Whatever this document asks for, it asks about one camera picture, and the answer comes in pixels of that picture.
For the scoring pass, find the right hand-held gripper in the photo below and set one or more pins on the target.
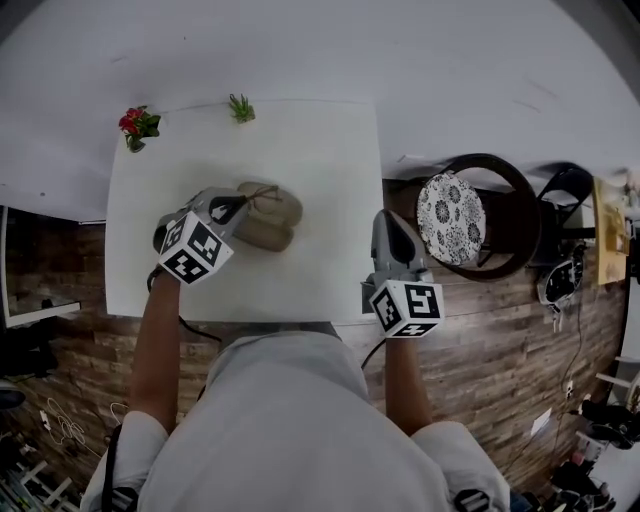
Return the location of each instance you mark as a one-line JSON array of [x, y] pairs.
[[407, 307]]

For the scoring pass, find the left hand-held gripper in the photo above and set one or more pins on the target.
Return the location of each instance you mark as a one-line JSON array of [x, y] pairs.
[[192, 250]]

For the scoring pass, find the brown-framed eyeglasses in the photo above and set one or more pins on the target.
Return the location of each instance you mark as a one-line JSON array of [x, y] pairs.
[[265, 192]]

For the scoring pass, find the person's right forearm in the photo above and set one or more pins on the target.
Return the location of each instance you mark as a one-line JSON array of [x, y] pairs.
[[407, 385]]

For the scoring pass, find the person's left forearm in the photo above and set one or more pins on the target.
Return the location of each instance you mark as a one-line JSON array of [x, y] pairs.
[[155, 360]]

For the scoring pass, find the floral round seat cushion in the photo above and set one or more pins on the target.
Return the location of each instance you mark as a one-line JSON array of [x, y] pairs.
[[450, 217]]

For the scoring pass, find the small green potted plant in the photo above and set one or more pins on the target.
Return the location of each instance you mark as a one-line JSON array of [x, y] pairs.
[[241, 109]]

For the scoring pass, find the dark wicker round chair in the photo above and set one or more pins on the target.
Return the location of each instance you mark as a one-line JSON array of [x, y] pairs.
[[515, 220]]

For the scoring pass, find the red flower potted plant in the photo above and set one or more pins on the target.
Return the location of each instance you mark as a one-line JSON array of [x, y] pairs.
[[135, 122]]

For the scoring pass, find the black and white rounded device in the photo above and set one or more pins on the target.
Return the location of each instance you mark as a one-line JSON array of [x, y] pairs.
[[560, 280]]

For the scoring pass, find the black folding chair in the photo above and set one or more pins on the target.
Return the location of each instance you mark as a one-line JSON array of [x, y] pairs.
[[565, 190]]

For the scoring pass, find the person's white shirt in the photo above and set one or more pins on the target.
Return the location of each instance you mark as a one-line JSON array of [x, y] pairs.
[[290, 435]]

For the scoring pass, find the white floor socket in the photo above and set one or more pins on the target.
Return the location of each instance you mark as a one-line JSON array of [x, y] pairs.
[[568, 386]]

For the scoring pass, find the vase of pale flowers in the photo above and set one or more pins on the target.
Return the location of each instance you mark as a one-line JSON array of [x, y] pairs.
[[631, 187]]

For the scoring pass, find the white power adapter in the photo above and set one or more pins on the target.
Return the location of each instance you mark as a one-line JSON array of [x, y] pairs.
[[44, 420]]

